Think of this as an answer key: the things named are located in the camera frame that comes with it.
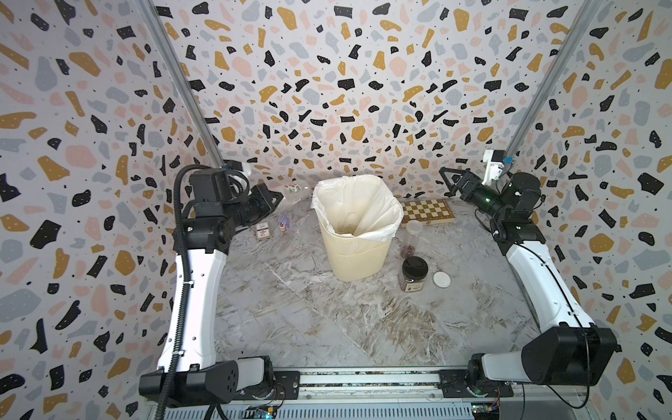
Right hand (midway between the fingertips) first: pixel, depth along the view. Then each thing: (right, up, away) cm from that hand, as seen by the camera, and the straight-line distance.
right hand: (447, 175), depth 70 cm
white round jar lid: (+7, -33, +25) cm, 42 cm away
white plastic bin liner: (-23, -7, +25) cm, 35 cm away
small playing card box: (-63, -16, +39) cm, 76 cm away
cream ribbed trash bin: (-24, -24, +9) cm, 35 cm away
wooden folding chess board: (+8, -8, +45) cm, 46 cm away
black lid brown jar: (-4, -30, +22) cm, 37 cm away
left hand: (-42, -6, -4) cm, 43 cm away
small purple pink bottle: (-54, -13, +40) cm, 68 cm away
